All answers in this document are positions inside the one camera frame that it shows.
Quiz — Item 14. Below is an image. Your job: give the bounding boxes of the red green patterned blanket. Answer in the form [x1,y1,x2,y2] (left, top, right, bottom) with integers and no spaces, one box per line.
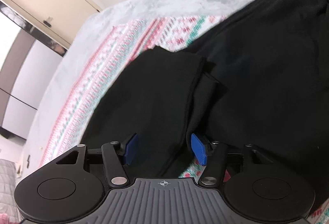
[39,14,329,224]

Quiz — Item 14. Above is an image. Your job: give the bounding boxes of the white panel wardrobe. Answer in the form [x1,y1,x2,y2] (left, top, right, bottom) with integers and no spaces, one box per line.
[1,14,65,139]

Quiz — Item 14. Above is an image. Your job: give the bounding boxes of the black pants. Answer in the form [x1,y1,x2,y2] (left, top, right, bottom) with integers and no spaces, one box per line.
[81,0,328,206]

